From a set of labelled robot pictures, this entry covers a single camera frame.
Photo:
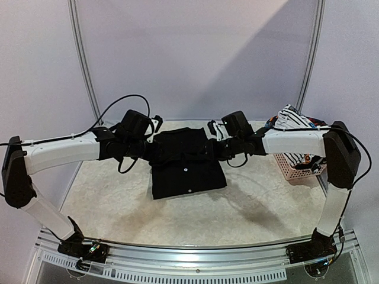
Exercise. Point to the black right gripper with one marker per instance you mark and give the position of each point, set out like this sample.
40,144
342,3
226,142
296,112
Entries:
218,148

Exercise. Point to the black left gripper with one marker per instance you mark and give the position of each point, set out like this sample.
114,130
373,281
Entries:
156,153

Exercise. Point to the black shirt with buttons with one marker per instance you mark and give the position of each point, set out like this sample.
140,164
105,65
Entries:
185,164

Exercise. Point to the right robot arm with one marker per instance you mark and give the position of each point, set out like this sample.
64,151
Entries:
332,145

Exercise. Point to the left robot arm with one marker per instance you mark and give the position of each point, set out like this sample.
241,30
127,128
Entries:
27,162

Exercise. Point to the pink perforated laundry basket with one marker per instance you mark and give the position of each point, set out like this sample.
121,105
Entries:
286,163

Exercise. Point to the white striped garment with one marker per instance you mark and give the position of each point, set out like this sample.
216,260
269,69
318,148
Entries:
290,118

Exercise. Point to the colourful patterned garment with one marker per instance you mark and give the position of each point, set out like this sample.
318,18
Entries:
311,162

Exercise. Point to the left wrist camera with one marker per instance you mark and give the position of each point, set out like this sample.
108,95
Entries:
138,126

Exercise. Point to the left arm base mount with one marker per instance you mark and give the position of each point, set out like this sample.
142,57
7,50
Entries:
93,251

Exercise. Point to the aluminium front rail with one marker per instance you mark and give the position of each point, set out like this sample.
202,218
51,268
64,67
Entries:
265,263

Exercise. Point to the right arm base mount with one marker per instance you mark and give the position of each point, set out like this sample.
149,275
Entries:
314,250

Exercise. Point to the left aluminium corner post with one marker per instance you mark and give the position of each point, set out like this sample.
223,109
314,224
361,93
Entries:
83,63

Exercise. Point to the aluminium corner post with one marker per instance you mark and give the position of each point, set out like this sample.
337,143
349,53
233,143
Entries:
311,58
83,63

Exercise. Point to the right aluminium corner post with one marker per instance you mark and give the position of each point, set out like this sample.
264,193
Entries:
311,58

